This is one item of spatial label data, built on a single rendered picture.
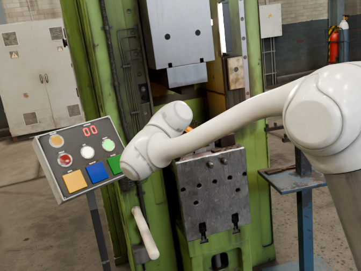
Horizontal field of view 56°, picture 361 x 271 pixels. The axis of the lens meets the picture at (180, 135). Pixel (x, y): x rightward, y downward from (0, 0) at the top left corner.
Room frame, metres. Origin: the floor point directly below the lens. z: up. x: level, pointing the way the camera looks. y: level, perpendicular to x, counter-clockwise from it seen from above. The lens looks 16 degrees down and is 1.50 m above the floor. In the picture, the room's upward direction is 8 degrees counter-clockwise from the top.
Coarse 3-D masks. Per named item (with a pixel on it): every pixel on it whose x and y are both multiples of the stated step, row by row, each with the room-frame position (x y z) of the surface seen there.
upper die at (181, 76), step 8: (192, 64) 1.65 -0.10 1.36; (200, 64) 1.66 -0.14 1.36; (152, 72) 1.93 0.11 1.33; (160, 72) 1.74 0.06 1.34; (168, 72) 1.62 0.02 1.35; (176, 72) 1.63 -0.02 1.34; (184, 72) 1.64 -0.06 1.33; (192, 72) 1.65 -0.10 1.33; (200, 72) 1.66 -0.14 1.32; (152, 80) 1.96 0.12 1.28; (160, 80) 1.77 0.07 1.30; (168, 80) 1.62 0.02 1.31; (176, 80) 1.63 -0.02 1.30; (184, 80) 1.64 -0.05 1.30; (192, 80) 1.65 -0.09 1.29; (200, 80) 1.66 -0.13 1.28
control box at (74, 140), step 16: (64, 128) 1.37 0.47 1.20; (80, 128) 1.40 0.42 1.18; (96, 128) 1.44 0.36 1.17; (112, 128) 1.48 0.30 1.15; (32, 144) 1.33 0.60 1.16; (48, 144) 1.30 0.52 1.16; (64, 144) 1.33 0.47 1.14; (80, 144) 1.36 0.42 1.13; (96, 144) 1.39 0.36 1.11; (48, 160) 1.26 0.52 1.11; (80, 160) 1.31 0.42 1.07; (96, 160) 1.35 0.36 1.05; (48, 176) 1.26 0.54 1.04; (112, 176) 1.34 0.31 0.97; (64, 192) 1.21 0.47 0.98; (80, 192) 1.23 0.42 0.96
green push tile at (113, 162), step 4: (116, 156) 1.39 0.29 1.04; (120, 156) 1.40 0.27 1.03; (108, 160) 1.36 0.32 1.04; (112, 160) 1.37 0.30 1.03; (116, 160) 1.38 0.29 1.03; (112, 164) 1.36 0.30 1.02; (116, 164) 1.37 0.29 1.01; (112, 168) 1.35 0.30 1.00; (116, 168) 1.36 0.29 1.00; (112, 172) 1.34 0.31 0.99; (116, 172) 1.35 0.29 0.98; (120, 172) 1.36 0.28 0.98
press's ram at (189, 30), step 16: (144, 0) 1.63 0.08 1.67; (160, 0) 1.62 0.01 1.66; (176, 0) 1.64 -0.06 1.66; (192, 0) 1.66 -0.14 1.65; (208, 0) 1.68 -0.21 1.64; (144, 16) 1.68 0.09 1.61; (160, 16) 1.62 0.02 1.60; (176, 16) 1.64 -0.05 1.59; (192, 16) 1.66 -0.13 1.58; (208, 16) 1.68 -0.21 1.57; (144, 32) 1.74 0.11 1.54; (160, 32) 1.61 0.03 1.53; (176, 32) 1.63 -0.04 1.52; (192, 32) 1.65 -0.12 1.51; (208, 32) 1.68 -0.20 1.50; (160, 48) 1.61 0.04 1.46; (176, 48) 1.63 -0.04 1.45; (192, 48) 1.65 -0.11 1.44; (208, 48) 1.67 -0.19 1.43; (160, 64) 1.61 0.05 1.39; (176, 64) 1.63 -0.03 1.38
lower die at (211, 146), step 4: (192, 124) 1.95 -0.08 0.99; (192, 128) 1.83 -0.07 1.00; (184, 132) 1.80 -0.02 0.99; (208, 144) 1.66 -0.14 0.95; (212, 144) 1.66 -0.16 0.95; (200, 148) 1.65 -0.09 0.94; (204, 148) 1.65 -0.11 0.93; (208, 148) 1.66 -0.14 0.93; (212, 148) 1.66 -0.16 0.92; (192, 152) 1.63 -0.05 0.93; (196, 152) 1.64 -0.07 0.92; (200, 152) 1.65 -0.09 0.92
